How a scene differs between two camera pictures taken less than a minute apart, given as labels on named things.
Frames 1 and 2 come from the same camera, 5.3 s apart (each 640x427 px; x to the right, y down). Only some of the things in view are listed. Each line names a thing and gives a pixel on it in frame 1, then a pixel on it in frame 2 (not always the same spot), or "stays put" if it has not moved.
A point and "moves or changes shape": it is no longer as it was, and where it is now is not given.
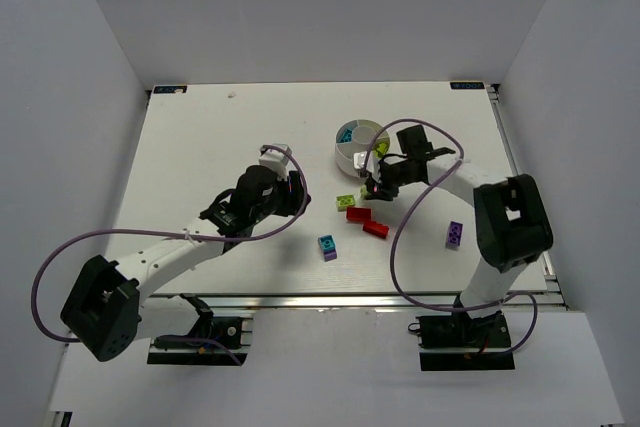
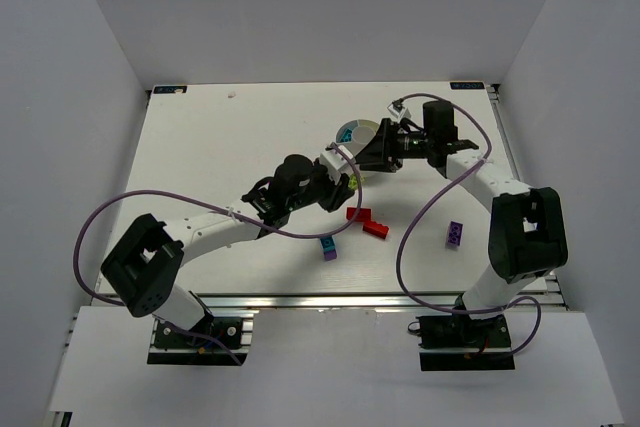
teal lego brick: x=346 y=136 stays put
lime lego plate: x=344 y=201 moves or changes shape
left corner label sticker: x=170 y=89 stays put
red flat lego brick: x=359 y=214 stays put
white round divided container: x=354 y=137 stays put
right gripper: x=382 y=187 -> x=391 y=144
